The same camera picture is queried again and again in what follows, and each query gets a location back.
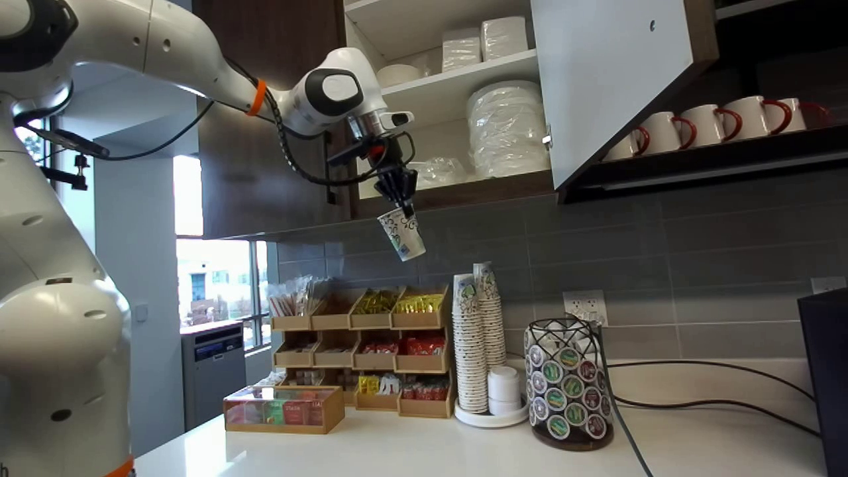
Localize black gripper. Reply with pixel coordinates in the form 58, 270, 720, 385
351, 118, 425, 220

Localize patterned white paper cup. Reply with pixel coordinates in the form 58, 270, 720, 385
376, 208, 429, 266

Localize patterned paper cup stack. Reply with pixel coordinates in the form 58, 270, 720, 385
450, 270, 491, 418
473, 257, 508, 371

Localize white cup lid stack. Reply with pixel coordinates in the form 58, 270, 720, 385
486, 364, 527, 418

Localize white cabinet door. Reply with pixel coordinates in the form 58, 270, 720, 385
527, 0, 720, 195

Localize dark open mug shelf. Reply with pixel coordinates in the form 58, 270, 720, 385
557, 0, 848, 208

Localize yellow-green packets pile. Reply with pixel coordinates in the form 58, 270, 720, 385
356, 289, 401, 319

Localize yellow packets pile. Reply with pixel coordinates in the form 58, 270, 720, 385
392, 289, 447, 319

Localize white paper plate stack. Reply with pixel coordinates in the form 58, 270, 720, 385
463, 77, 552, 181

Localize bag of stir sticks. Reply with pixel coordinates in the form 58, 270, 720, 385
265, 273, 319, 322

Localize red packets pile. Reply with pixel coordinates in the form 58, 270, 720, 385
401, 331, 447, 358

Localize white napkin pack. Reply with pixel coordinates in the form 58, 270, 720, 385
437, 24, 486, 74
479, 13, 532, 65

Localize wooden condiment organizer rack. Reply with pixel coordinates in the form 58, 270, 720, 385
269, 285, 457, 421

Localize bright window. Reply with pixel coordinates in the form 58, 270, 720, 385
173, 155, 276, 356

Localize wooden tea bag box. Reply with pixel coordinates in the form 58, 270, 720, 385
220, 381, 347, 438

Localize round white tray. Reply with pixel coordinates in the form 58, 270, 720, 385
450, 401, 532, 433

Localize patterned black white canister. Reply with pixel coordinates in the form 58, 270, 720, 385
523, 316, 618, 453

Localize grey under-counter appliance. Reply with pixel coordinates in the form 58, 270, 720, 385
181, 324, 250, 436

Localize black coffee machine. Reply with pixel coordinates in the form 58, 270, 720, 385
796, 287, 848, 477

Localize white shelved wall cabinet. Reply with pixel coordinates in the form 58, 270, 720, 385
341, 0, 557, 220

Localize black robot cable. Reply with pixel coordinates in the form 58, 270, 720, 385
269, 89, 392, 191

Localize dark wood wall cabinet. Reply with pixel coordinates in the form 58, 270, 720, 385
193, 0, 359, 238

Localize orange arm strap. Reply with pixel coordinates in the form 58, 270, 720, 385
243, 77, 271, 119

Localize white wall power outlet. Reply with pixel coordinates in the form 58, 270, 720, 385
563, 289, 612, 328

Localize white mug red handle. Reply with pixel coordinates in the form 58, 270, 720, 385
677, 102, 731, 152
640, 108, 687, 160
718, 94, 771, 144
604, 124, 655, 165
764, 95, 812, 139

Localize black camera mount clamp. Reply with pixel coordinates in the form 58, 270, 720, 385
37, 119, 114, 195

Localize black power cable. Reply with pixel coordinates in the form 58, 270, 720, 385
604, 356, 821, 405
604, 387, 828, 477

